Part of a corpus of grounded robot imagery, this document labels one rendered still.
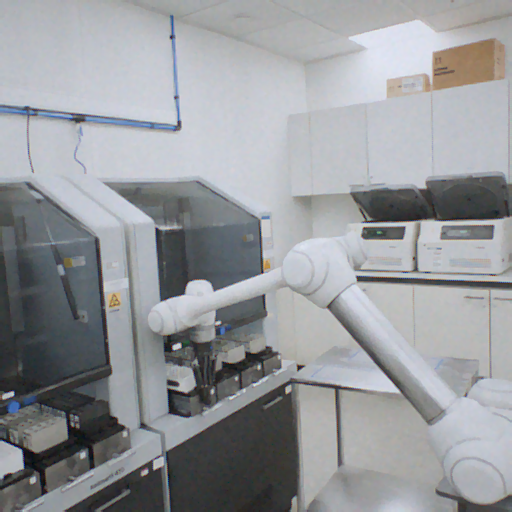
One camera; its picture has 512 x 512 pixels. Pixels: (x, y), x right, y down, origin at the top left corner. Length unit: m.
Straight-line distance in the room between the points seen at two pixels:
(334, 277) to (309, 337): 3.07
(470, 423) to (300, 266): 0.53
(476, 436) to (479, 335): 2.55
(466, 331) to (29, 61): 3.11
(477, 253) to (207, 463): 2.39
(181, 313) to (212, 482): 0.73
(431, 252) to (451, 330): 0.56
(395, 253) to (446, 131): 0.95
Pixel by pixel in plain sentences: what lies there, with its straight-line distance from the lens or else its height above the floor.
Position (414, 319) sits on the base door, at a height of 0.57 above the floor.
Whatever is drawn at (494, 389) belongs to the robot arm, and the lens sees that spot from 1.50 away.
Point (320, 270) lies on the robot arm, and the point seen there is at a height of 1.30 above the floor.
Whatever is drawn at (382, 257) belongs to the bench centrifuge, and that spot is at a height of 1.01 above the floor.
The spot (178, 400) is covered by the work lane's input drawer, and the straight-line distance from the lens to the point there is 1.95.
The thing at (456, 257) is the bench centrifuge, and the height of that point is 1.02.
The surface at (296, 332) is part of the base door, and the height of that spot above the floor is 0.36.
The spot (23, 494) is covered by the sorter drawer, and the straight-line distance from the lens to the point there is 1.59.
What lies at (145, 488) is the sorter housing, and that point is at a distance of 1.87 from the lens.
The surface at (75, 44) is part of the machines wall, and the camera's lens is 3.18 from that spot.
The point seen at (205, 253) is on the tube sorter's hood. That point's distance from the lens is 2.01.
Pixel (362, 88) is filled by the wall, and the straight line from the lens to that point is 4.75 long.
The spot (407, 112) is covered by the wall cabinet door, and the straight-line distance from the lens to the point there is 4.20.
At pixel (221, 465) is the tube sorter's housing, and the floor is 0.49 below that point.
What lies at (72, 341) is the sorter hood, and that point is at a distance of 1.65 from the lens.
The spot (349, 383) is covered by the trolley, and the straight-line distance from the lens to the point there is 1.93.
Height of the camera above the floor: 1.49
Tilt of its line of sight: 6 degrees down
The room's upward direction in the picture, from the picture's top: 3 degrees counter-clockwise
